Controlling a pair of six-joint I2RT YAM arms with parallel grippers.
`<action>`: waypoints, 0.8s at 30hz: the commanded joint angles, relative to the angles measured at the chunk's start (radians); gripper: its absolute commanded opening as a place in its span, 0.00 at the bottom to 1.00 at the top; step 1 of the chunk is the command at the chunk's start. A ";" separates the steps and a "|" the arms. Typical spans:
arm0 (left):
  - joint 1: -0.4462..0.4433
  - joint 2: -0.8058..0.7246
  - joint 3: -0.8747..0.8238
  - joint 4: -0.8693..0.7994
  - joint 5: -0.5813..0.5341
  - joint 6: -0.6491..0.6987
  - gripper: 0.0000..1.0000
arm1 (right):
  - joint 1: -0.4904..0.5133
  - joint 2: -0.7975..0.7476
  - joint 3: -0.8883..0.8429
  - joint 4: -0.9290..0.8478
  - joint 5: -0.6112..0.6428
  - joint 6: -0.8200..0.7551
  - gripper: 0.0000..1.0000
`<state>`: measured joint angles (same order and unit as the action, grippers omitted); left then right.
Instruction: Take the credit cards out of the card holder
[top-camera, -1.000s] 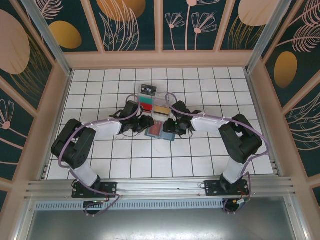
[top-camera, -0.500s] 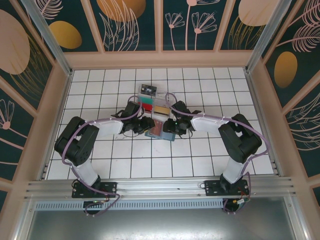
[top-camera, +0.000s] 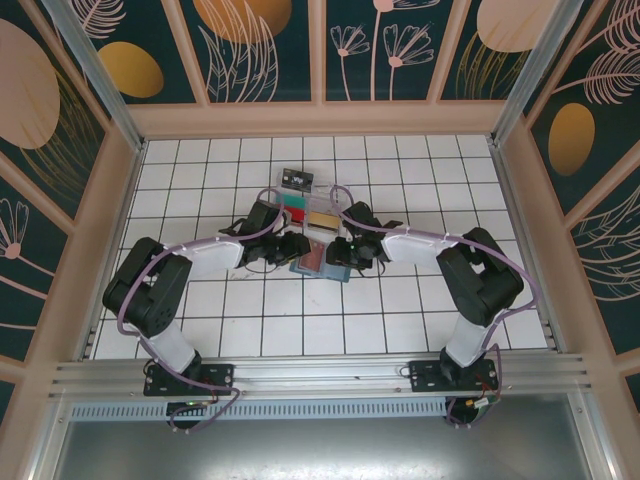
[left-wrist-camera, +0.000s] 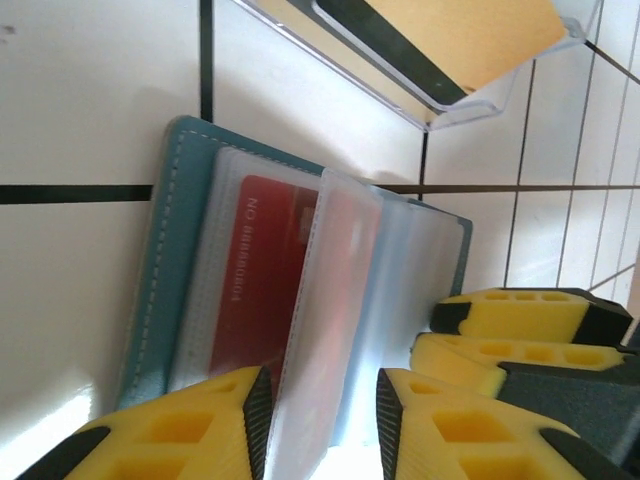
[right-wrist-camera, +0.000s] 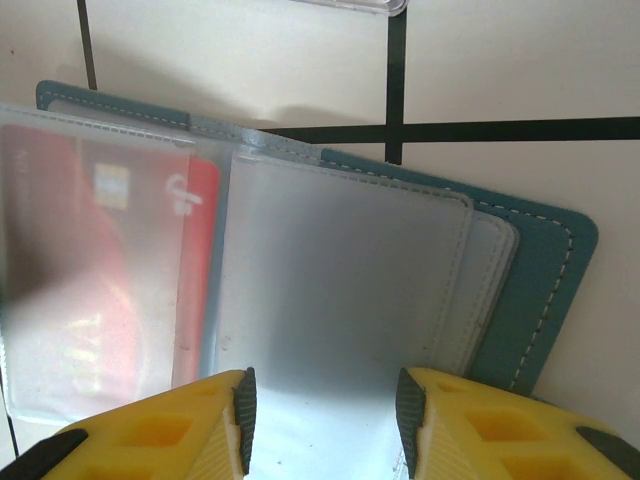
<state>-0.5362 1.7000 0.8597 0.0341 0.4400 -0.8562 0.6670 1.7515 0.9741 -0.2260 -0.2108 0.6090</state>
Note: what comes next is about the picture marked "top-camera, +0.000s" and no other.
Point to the red VIP card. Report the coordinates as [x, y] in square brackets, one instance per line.
[314, 260]

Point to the teal leather card holder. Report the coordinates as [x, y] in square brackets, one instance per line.
[336, 275]

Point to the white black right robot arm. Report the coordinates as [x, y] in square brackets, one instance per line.
[415, 247]

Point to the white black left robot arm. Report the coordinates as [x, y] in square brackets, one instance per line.
[215, 257]

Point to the plain red card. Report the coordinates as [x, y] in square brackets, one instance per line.
[297, 216]

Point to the gold card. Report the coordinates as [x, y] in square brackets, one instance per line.
[322, 221]

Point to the white floral card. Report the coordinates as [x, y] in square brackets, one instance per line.
[320, 206]

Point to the green card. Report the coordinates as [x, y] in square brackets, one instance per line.
[296, 202]

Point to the clear acrylic organizer box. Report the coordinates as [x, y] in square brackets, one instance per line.
[322, 195]

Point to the grey metal sheet panel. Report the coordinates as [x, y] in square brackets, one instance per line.
[320, 450]

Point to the aluminium rail beam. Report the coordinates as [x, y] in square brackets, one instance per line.
[320, 372]

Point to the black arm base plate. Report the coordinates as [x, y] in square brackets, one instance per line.
[220, 375]
[425, 375]

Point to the aluminium side rail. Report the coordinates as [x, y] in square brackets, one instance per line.
[511, 200]
[127, 200]

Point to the aluminium corner post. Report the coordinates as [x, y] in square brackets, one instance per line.
[532, 75]
[100, 75]

